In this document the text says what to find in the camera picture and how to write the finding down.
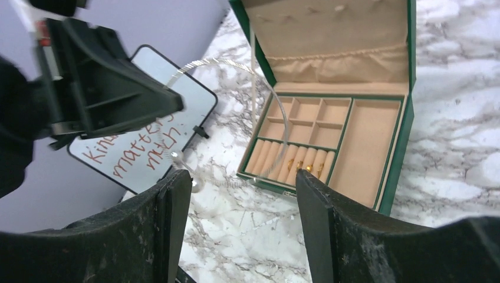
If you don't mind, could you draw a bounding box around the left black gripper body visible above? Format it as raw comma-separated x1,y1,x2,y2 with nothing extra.
32,18,94,150

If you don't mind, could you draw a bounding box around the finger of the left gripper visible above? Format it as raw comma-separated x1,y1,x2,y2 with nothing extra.
62,19,184,139

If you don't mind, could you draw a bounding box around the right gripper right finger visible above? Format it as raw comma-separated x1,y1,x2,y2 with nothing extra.
296,170,499,282

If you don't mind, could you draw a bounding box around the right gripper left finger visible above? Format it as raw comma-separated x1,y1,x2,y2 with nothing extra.
1,170,192,283

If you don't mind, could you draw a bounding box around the green jewelry box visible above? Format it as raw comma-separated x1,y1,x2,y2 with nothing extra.
231,1,416,215

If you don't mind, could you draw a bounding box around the white dry-erase board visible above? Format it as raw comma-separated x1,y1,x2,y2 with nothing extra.
67,44,219,195

